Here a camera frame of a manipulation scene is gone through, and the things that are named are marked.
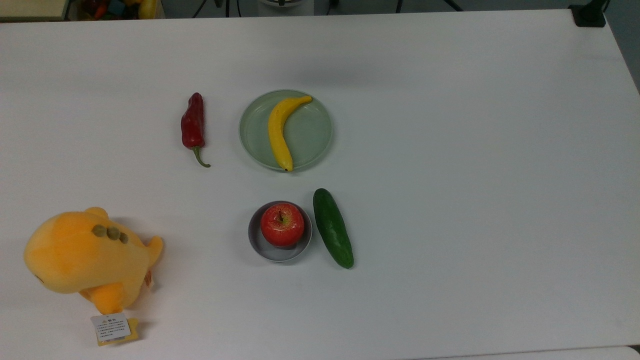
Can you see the red chili pepper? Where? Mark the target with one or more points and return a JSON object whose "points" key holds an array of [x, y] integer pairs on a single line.
{"points": [[192, 125]]}

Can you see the pale green plastic plate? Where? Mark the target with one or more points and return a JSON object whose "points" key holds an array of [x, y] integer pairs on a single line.
{"points": [[310, 135]]}

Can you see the dark green cucumber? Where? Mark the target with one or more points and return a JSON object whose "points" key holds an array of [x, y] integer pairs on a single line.
{"points": [[332, 227]]}

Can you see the red apple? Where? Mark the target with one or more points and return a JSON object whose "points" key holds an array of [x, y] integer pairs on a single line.
{"points": [[282, 227]]}

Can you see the yellow banana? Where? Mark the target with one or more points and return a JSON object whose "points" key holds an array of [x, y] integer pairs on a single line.
{"points": [[276, 132]]}

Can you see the small grey bowl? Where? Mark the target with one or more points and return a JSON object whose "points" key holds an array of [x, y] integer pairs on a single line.
{"points": [[280, 255]]}

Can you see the black tripod legs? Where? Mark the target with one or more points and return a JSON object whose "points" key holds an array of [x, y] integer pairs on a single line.
{"points": [[227, 6], [400, 5]]}

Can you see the orange plush dinosaur toy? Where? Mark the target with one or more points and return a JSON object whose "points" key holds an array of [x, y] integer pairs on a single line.
{"points": [[80, 255]]}

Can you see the white paper toy tag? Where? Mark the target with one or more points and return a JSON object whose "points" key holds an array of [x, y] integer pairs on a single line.
{"points": [[111, 327]]}

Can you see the box of colourful toys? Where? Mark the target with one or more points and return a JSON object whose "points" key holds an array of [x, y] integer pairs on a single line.
{"points": [[115, 8]]}

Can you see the black table clamp mount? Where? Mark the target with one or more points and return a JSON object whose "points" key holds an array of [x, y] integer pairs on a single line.
{"points": [[589, 16]]}

